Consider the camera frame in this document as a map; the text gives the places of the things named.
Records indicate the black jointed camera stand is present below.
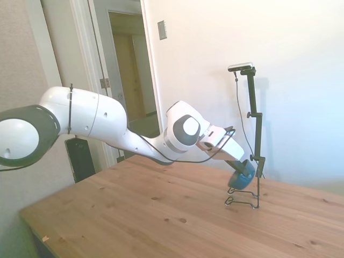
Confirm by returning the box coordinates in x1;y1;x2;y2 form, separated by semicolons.
240;67;267;180

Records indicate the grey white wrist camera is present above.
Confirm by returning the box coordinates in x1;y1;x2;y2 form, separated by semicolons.
196;134;225;156

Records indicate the grey wall switch plate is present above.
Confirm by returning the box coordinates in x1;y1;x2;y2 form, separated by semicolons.
157;20;169;41

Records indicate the black wire bowl rack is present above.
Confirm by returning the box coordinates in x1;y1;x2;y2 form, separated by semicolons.
224;161;261;210

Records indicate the dark blue bowl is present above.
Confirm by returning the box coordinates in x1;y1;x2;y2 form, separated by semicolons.
227;160;256;190

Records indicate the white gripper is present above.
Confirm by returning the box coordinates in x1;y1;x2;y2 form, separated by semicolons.
212;135;252;178

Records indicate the black box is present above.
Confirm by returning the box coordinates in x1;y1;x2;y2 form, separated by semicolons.
65;137;96;184

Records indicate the black robot wrist cable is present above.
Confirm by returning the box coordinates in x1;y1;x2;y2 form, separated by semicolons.
126;126;237;164

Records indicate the thin black camera cable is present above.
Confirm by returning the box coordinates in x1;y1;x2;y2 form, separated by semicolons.
233;71;259;162

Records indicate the white open door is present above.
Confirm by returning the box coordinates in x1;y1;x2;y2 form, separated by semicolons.
88;0;130;162

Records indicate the grey exterior camera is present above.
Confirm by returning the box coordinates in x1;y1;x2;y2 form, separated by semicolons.
227;62;255;73

